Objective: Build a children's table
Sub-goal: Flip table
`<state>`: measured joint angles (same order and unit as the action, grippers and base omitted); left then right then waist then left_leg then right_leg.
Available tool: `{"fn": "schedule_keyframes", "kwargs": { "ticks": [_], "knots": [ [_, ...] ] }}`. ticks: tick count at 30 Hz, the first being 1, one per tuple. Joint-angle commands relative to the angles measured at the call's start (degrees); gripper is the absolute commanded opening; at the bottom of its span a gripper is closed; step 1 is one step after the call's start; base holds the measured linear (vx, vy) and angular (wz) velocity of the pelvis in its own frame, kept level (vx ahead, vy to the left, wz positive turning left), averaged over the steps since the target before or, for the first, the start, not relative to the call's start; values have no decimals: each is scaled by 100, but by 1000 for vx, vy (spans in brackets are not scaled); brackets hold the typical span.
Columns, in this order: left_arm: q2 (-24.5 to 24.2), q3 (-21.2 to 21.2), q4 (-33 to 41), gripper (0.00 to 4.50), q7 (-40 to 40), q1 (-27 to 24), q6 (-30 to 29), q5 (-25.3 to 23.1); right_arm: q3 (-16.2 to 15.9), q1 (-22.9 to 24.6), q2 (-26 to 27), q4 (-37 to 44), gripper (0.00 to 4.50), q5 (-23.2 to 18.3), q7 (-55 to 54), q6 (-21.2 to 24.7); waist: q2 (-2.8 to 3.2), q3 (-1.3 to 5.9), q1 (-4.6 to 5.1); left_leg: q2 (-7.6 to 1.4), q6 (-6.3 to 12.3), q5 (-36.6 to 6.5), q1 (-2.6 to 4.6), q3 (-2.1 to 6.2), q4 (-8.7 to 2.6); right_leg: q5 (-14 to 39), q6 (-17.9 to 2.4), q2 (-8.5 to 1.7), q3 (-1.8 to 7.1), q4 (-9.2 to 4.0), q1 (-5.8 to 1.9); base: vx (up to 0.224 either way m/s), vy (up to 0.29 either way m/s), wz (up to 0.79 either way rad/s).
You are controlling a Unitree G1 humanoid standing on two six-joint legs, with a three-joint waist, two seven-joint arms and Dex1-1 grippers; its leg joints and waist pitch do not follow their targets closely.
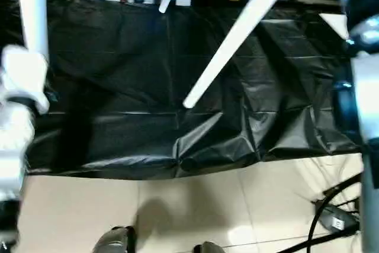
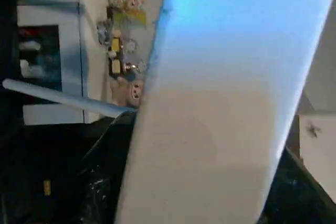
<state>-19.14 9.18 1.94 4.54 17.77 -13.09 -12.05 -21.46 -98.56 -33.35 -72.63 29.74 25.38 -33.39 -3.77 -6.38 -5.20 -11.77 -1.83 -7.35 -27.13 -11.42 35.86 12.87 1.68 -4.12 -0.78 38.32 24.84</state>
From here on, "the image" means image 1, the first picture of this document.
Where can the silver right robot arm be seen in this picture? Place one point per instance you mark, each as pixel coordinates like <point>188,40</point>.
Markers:
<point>364,57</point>

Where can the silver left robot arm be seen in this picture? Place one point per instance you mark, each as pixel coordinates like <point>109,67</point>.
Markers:
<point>12,158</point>

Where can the black plastic mat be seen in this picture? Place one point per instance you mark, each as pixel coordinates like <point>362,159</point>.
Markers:
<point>118,87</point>

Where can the grey right robot foot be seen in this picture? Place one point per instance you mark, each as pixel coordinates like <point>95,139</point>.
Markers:
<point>208,247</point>

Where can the grey robot foot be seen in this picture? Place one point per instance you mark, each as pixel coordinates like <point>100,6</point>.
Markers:
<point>115,240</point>
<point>208,247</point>

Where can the grey left robot foot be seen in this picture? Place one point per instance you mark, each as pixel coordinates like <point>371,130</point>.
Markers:
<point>115,240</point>

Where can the white flat board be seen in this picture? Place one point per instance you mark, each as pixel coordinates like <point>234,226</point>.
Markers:
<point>334,25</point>

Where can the black power adapter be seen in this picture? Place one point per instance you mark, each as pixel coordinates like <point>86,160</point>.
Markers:
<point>337,220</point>

